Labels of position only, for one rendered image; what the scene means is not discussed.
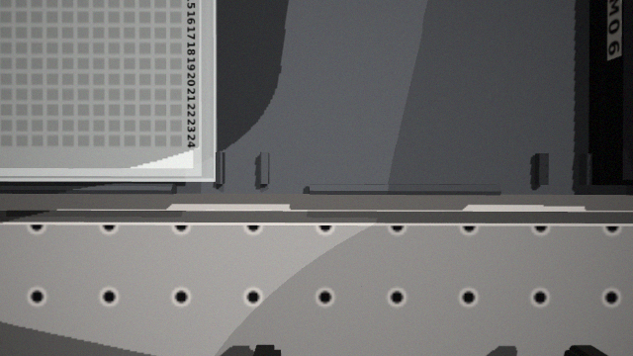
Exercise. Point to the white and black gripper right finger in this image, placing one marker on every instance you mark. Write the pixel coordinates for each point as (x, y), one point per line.
(583, 350)

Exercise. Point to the grey flat base plate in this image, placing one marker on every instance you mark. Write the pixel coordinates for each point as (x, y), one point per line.
(314, 290)

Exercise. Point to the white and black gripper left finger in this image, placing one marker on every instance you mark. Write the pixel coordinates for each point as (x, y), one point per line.
(266, 350)

